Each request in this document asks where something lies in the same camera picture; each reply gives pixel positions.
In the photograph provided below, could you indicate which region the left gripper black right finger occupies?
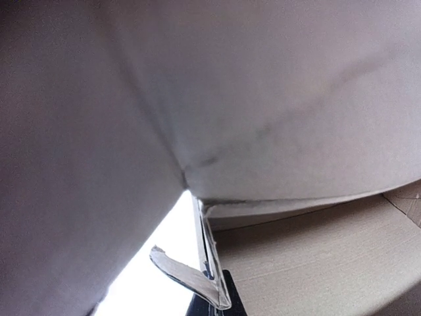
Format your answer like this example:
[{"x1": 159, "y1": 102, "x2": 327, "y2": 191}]
[{"x1": 222, "y1": 269, "x2": 247, "y2": 316}]

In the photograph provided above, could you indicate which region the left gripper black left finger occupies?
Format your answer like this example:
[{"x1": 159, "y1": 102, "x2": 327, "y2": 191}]
[{"x1": 186, "y1": 294, "x2": 217, "y2": 316}]

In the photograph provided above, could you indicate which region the brown cardboard box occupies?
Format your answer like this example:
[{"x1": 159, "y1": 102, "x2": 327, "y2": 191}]
[{"x1": 1, "y1": 1, "x2": 420, "y2": 315}]

